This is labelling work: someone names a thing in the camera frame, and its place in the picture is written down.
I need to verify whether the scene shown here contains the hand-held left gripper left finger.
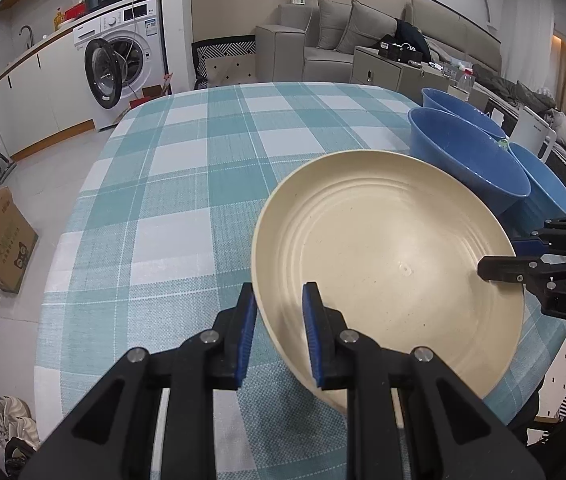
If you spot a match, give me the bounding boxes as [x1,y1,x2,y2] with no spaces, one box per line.
[18,282,258,480]

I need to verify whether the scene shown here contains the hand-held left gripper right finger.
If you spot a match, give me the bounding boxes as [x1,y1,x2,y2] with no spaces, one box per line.
[302,282,546,480]

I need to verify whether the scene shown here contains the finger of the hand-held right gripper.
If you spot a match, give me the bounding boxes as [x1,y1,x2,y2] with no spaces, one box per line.
[513,214,566,261]
[477,255,564,286]

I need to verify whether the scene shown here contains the light blue bowl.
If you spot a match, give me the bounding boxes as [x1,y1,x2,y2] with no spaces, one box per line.
[506,141,566,233]

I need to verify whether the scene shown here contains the cream round plate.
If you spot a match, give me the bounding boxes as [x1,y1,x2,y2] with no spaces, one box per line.
[252,150,526,413]

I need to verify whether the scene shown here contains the dark blue bowl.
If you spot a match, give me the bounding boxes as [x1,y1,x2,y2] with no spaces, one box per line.
[421,88,507,142]
[408,107,531,216]

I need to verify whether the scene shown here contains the white electric kettle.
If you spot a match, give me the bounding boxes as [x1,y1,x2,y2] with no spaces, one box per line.
[510,105,557,161]

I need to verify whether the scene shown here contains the teal checked tablecloth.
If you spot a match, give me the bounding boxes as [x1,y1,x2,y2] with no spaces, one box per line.
[34,81,566,480]

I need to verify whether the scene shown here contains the dark grey blanket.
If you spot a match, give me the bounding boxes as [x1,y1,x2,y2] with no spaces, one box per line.
[473,65,559,111]

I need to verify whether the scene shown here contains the clear water bottle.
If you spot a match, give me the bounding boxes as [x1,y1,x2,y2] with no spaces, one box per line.
[457,67,475,98]

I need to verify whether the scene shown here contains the grey side cabinet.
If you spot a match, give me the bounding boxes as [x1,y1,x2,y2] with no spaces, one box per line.
[352,46,456,92]

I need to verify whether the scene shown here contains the black box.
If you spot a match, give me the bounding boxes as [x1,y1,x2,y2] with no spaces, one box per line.
[378,40,421,63]

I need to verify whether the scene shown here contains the black jacket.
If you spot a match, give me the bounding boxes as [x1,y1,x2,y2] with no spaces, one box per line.
[394,19,431,61]

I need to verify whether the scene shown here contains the brown cardboard box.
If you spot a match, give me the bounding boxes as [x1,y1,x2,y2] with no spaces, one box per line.
[0,186,40,294]

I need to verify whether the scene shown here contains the red cardboard box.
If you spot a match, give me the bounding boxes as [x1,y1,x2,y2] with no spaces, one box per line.
[130,85,171,108]

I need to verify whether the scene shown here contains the white sneakers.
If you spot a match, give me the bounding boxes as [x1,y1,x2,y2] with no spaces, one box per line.
[0,392,38,453]

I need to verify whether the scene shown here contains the grey cushion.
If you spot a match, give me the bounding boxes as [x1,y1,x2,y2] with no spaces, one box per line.
[335,0,398,55]
[315,0,354,51]

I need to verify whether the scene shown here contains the black white patterned mat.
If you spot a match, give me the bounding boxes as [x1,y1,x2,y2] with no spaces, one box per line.
[192,37,256,91]

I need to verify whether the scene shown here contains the grey sofa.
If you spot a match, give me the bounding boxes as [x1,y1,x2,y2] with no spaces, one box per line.
[255,0,504,83]

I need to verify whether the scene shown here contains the floor mop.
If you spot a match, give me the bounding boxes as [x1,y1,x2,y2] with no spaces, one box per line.
[0,135,16,181]

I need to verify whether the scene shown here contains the white kitchen base cabinet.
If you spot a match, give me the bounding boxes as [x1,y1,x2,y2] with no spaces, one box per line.
[0,30,96,161]

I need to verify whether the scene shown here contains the white washing machine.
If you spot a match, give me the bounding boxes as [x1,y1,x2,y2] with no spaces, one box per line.
[73,0,169,131]

